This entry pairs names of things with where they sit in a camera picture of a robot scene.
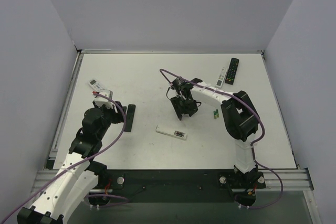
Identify long white slim remote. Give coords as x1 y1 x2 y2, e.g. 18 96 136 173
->
155 125 187 140

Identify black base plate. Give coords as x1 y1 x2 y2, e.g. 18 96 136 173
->
88 168 266 210

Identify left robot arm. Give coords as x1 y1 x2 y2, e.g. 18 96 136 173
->
17 97 126 223

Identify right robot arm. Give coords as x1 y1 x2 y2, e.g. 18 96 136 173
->
170 78 258 178

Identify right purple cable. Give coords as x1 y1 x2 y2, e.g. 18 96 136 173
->
159 68 284 209

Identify purple cable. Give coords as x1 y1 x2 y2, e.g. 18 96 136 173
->
4 91 132 222
159 68 284 209

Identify black remote control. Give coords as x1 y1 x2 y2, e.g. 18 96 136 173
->
124 104 136 132

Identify black TV remote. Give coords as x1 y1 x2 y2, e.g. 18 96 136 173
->
225 58 239 85

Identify white AC remote left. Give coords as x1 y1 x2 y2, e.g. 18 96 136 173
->
88 79 106 94

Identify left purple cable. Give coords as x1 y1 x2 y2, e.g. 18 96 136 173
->
4 91 132 222

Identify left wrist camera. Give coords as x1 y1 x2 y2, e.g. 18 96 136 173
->
92 89 114 109

